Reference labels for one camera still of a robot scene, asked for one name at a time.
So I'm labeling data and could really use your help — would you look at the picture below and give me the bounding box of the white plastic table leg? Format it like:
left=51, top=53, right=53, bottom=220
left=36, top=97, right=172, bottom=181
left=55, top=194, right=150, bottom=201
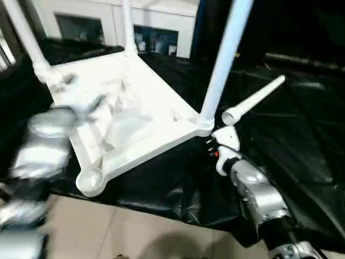
left=222, top=75, right=287, bottom=126
left=1, top=0, right=56, bottom=83
left=198, top=0, right=254, bottom=126
left=122, top=0, right=139, bottom=54

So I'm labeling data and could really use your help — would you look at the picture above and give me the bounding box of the white plastic table top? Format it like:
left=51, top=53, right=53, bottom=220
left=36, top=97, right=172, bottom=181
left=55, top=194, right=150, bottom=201
left=39, top=50, right=216, bottom=198

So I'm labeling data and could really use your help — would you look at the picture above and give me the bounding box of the black work mat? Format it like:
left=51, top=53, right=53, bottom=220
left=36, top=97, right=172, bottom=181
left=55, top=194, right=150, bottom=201
left=0, top=37, right=345, bottom=249

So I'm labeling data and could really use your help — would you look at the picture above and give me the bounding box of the black backdrop cloth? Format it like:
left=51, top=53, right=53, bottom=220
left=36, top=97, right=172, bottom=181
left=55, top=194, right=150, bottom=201
left=191, top=0, right=345, bottom=65

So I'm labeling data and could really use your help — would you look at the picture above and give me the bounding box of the white glass-door cabinet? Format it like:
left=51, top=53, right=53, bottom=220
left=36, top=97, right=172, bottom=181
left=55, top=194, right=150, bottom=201
left=32, top=0, right=201, bottom=59

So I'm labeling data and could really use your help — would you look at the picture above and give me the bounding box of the grey curtain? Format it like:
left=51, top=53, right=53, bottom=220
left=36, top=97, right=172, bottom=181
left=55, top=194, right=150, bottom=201
left=0, top=0, right=33, bottom=60

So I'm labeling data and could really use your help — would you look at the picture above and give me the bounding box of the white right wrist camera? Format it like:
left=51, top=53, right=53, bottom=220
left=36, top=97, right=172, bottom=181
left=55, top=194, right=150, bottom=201
left=209, top=125, right=242, bottom=176

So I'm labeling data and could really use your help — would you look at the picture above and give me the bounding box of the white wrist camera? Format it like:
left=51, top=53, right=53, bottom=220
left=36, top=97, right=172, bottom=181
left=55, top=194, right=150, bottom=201
left=54, top=73, right=108, bottom=130
left=209, top=125, right=242, bottom=176

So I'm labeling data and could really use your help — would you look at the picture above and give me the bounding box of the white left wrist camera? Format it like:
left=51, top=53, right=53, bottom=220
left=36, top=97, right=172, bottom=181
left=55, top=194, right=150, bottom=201
left=54, top=73, right=108, bottom=130

